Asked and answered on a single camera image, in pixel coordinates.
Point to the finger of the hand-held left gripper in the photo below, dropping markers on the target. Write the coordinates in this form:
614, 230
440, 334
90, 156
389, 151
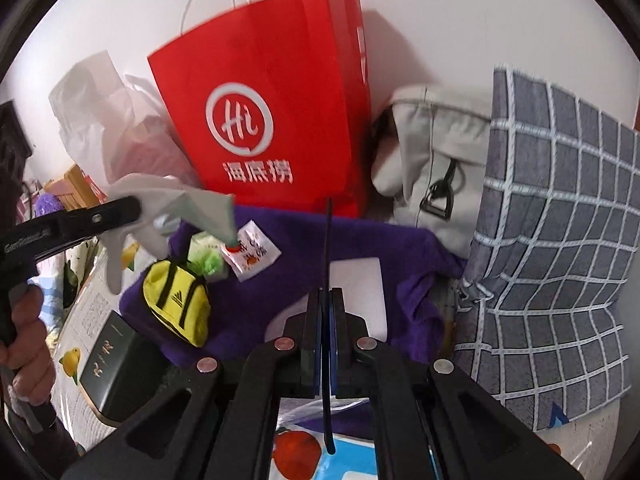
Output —
100, 217

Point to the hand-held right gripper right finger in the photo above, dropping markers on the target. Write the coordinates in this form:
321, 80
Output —
336, 360

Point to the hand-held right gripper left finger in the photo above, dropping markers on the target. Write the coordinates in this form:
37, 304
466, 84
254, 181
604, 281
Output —
320, 360

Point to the white glove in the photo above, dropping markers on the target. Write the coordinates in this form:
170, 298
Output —
150, 200

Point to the yellow mini backpack pouch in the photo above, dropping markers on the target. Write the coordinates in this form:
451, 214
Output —
160, 280

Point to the thin black item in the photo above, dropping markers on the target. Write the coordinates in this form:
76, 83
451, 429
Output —
328, 240

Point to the person's left forearm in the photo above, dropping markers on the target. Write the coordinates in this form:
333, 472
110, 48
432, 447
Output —
55, 435

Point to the person's left hand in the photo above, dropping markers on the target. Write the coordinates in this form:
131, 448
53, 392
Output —
30, 350

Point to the wooden furniture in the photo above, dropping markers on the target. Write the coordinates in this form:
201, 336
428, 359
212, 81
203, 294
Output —
75, 185

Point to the purple fuzzy item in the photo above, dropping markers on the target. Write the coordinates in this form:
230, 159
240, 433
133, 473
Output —
46, 204

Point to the white flat box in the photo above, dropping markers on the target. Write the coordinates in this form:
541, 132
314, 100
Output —
360, 285

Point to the fruit print tablecloth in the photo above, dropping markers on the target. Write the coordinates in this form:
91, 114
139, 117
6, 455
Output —
90, 305

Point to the blue box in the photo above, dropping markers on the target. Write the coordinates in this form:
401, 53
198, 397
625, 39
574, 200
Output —
350, 465

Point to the green and white packet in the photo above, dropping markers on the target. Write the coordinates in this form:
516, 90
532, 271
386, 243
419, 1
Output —
207, 252

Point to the white plastic bag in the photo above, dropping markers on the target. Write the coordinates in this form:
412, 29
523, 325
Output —
85, 100

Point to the purple cloth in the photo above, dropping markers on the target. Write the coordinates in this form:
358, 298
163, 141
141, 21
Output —
300, 240

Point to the white sachet with orange print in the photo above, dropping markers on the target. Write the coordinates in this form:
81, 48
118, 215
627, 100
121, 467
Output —
255, 255

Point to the dark green box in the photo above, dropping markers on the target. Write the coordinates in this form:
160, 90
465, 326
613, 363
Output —
115, 360

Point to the grey canvas bag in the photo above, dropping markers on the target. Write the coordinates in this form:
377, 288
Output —
415, 160

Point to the small blue item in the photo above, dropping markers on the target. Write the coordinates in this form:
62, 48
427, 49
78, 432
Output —
558, 415

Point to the red paper bag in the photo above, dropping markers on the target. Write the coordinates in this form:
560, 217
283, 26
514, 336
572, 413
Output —
300, 85

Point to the grey plaid pillow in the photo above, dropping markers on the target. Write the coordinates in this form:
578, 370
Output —
550, 210

